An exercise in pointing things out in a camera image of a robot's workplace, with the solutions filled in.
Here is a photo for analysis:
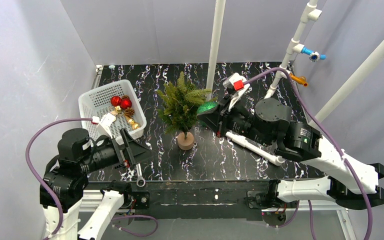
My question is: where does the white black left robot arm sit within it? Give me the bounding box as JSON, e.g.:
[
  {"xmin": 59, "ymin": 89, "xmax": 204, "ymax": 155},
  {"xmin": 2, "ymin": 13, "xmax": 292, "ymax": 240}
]
[{"xmin": 39, "ymin": 128, "xmax": 153, "ymax": 240}]

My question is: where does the orange brass tap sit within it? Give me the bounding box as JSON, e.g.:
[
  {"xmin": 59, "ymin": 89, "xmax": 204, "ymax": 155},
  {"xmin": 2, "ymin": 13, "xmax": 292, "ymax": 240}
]
[{"xmin": 289, "ymin": 73, "xmax": 308, "ymax": 87}]

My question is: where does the silver combination wrench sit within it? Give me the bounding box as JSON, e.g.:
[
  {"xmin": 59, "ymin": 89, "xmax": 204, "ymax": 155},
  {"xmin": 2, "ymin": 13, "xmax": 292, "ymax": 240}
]
[{"xmin": 135, "ymin": 163, "xmax": 146, "ymax": 188}]

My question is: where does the gold bell ornament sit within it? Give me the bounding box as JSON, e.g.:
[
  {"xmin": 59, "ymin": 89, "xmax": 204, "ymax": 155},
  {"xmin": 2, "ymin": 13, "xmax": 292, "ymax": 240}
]
[{"xmin": 124, "ymin": 114, "xmax": 141, "ymax": 130}]

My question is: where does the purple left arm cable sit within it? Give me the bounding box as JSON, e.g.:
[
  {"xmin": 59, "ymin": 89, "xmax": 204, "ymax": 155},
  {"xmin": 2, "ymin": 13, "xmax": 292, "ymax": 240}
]
[{"xmin": 25, "ymin": 117, "xmax": 159, "ymax": 240}]

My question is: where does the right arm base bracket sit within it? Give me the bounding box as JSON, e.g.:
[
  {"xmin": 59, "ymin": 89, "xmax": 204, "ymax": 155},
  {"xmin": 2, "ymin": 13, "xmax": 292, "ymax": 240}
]
[{"xmin": 245, "ymin": 190, "xmax": 288, "ymax": 228}]

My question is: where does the white PVC pipe frame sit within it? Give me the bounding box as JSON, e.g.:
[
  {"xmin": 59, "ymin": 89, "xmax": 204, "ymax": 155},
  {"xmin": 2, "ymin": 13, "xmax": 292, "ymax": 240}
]
[{"xmin": 205, "ymin": 0, "xmax": 384, "ymax": 167}]

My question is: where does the green glitter bauble ornament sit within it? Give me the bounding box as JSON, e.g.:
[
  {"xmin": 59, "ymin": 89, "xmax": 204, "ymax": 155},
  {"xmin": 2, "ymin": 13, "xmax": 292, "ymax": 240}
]
[{"xmin": 197, "ymin": 101, "xmax": 218, "ymax": 114}]

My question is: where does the black front mounting rail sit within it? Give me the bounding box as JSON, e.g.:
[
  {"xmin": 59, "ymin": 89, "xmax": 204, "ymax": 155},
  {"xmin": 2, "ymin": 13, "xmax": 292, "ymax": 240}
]
[{"xmin": 92, "ymin": 179, "xmax": 281, "ymax": 222}]

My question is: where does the brown pine cone ornament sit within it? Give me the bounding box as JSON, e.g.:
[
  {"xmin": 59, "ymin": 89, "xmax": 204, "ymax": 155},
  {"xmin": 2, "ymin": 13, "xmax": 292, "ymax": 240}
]
[{"xmin": 123, "ymin": 107, "xmax": 135, "ymax": 119}]

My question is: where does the small green christmas tree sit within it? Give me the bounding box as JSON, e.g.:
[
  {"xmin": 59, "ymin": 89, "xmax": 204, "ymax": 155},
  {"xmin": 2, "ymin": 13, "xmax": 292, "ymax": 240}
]
[{"xmin": 156, "ymin": 71, "xmax": 212, "ymax": 151}]

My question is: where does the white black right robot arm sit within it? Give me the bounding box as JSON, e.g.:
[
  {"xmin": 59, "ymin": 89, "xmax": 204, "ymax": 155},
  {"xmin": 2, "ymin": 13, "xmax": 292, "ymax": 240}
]
[{"xmin": 197, "ymin": 96, "xmax": 384, "ymax": 210}]

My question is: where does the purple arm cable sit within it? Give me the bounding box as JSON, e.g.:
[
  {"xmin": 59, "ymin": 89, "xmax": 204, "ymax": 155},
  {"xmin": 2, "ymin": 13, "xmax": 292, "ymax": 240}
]
[
  {"xmin": 244, "ymin": 67, "xmax": 374, "ymax": 240},
  {"xmin": 25, "ymin": 117, "xmax": 159, "ymax": 240}
]

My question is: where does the white plastic basket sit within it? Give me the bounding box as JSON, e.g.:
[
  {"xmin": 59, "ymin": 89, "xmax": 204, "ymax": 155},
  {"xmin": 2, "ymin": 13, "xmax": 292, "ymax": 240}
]
[{"xmin": 78, "ymin": 79, "xmax": 147, "ymax": 145}]

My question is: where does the blue tap valve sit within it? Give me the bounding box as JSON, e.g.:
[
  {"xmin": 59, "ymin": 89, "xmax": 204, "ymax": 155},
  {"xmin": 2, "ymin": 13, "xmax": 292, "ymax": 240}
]
[{"xmin": 300, "ymin": 47, "xmax": 327, "ymax": 62}]

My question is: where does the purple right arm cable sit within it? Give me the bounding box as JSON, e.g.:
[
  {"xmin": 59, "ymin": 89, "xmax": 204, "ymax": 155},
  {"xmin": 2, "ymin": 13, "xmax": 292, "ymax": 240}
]
[{"xmin": 244, "ymin": 67, "xmax": 374, "ymax": 240}]

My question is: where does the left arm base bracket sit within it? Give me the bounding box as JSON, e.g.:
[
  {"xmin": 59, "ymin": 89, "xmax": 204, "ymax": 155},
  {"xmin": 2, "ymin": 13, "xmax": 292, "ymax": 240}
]
[{"xmin": 107, "ymin": 180, "xmax": 150, "ymax": 217}]

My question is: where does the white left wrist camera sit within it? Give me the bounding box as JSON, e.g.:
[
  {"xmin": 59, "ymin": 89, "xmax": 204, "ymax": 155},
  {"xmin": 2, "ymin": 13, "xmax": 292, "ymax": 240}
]
[{"xmin": 91, "ymin": 112, "xmax": 117, "ymax": 139}]

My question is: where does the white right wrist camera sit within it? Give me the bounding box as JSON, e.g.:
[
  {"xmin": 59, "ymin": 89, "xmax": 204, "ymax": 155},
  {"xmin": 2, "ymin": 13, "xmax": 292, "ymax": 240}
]
[{"xmin": 223, "ymin": 72, "xmax": 250, "ymax": 112}]

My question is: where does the red bauble ornament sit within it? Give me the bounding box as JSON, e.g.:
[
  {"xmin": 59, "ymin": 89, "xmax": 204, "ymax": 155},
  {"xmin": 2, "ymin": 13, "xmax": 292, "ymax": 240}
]
[
  {"xmin": 110, "ymin": 95, "xmax": 122, "ymax": 107},
  {"xmin": 119, "ymin": 97, "xmax": 133, "ymax": 110}
]

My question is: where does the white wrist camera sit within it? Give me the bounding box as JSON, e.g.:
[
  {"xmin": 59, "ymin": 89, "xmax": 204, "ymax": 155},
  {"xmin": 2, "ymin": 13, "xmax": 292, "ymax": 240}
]
[
  {"xmin": 223, "ymin": 72, "xmax": 250, "ymax": 112},
  {"xmin": 91, "ymin": 112, "xmax": 117, "ymax": 139}
]

